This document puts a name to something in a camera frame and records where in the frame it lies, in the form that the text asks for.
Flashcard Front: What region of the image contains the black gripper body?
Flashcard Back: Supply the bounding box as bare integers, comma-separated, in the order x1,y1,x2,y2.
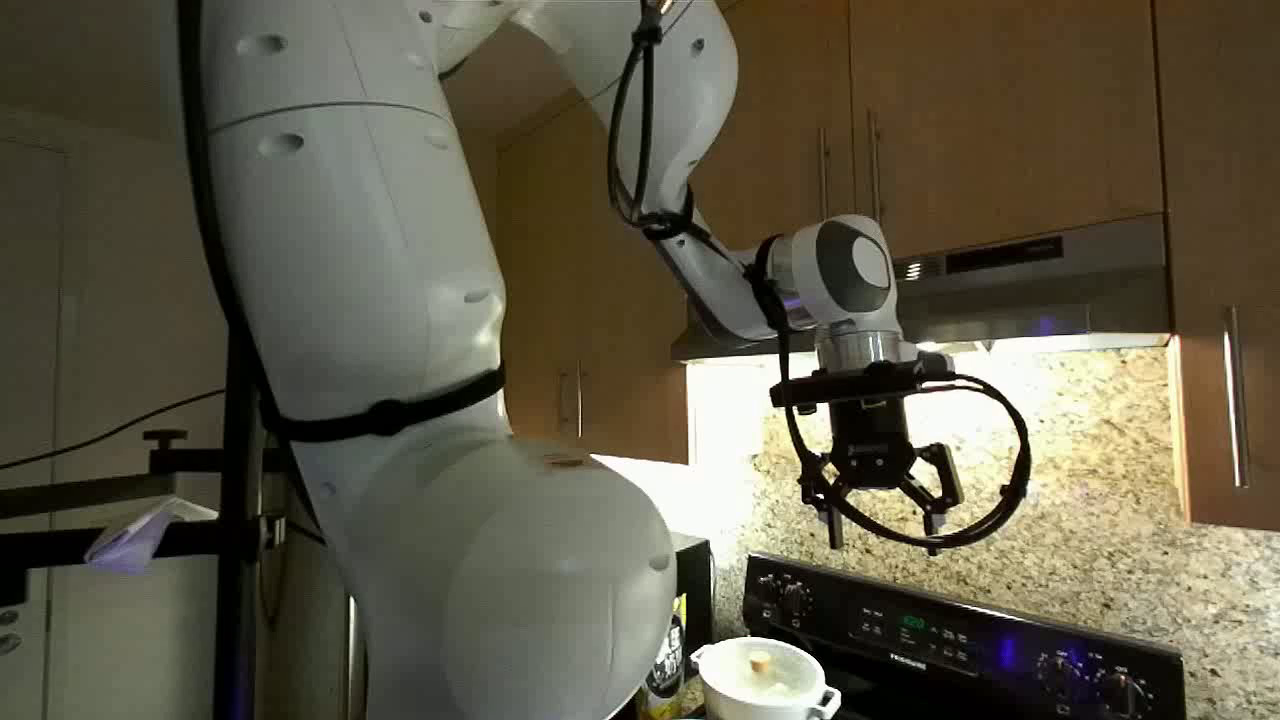
820,392,928,496

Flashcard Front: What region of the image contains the black electric stove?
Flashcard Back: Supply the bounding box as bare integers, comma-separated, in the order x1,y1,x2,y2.
741,551,1190,720

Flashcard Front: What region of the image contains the black countertop appliance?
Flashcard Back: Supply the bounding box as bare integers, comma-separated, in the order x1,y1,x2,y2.
668,531,717,644

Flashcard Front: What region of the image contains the stainless steel range hood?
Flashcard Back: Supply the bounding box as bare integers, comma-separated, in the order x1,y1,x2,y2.
672,210,1176,365

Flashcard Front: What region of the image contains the white cup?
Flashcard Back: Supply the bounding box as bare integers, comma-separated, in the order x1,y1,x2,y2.
691,630,846,720

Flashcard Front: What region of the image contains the small condiment bottle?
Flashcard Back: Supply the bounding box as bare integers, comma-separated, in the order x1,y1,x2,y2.
639,624,706,720

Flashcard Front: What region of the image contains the wooden cabinet above hood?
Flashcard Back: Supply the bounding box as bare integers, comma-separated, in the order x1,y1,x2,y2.
691,0,1169,263

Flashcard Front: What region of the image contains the white folded paper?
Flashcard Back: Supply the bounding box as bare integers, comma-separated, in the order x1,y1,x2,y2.
78,496,220,579

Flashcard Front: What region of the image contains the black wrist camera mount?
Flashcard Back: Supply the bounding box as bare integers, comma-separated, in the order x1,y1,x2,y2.
768,353,959,411

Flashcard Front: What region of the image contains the small black cable strap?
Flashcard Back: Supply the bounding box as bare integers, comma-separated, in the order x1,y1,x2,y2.
631,196,711,247

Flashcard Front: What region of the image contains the silver cabinet door handle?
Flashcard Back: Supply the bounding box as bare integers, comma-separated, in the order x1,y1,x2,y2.
1221,302,1252,492

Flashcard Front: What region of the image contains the long wooden wall cabinet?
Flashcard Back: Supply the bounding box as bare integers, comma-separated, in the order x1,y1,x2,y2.
1153,0,1280,536

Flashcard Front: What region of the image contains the black camera cable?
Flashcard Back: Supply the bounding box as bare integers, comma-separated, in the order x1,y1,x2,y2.
604,0,1034,555

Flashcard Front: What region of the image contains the wide black velcro strap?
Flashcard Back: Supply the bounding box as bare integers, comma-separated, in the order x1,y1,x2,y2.
257,367,511,446

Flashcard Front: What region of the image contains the black camera stand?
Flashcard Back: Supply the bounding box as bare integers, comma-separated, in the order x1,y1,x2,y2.
0,333,292,720

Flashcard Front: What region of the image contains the thin black wire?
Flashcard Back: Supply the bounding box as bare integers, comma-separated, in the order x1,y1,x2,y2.
0,384,230,475

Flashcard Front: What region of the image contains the thick black arm hose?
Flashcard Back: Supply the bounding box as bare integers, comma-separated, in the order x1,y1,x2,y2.
177,0,272,414

